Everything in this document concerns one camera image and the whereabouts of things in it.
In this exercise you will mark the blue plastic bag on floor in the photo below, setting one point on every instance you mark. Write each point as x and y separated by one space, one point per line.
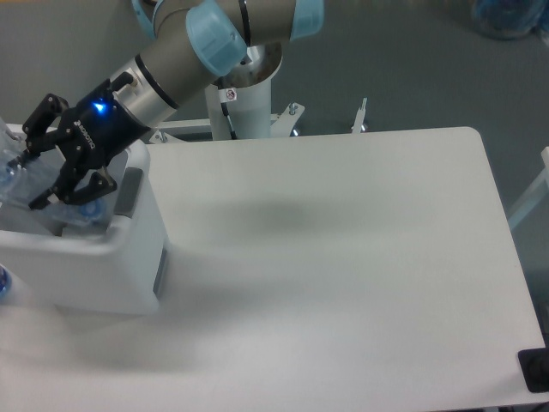
507 20

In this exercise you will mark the white pedestal base frame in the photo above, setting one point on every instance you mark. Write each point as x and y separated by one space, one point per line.
226 125

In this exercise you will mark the white frame at right edge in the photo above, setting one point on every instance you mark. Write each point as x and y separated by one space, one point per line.
531 197

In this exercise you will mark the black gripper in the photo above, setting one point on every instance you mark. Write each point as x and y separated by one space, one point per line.
101 128

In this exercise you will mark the black device at table edge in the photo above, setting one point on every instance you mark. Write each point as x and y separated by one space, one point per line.
534 365

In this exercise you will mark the white trash can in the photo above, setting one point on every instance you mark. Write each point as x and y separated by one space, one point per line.
106 256

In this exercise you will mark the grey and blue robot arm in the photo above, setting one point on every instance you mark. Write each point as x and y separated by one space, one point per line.
195 43

